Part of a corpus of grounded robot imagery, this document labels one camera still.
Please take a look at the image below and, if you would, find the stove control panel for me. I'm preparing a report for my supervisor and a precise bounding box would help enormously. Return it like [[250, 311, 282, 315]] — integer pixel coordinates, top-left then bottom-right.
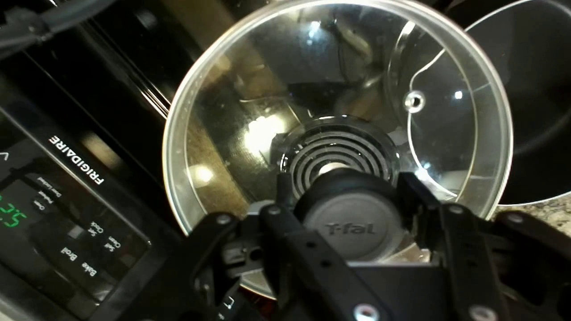
[[0, 111, 150, 321]]

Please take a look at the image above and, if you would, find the glass pot lid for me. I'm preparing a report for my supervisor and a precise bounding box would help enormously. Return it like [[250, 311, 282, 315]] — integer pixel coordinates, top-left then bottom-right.
[[162, 0, 514, 233]]

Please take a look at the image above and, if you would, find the black electric stove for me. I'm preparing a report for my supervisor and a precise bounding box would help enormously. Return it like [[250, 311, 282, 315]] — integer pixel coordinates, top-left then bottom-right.
[[0, 0, 571, 321]]

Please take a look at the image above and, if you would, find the rear coil burner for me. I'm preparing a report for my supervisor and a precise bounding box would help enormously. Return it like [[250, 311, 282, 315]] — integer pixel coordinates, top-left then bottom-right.
[[269, 119, 398, 199]]

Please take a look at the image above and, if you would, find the black pot with handle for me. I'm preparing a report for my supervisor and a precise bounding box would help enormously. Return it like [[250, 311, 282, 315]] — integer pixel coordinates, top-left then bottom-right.
[[450, 0, 571, 204]]

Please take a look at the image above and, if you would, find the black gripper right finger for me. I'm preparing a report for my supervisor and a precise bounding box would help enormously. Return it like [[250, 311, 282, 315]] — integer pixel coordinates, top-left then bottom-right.
[[396, 174, 571, 321]]

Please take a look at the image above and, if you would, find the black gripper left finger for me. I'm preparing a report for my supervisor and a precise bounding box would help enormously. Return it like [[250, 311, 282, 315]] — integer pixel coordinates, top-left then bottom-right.
[[120, 208, 357, 321]]

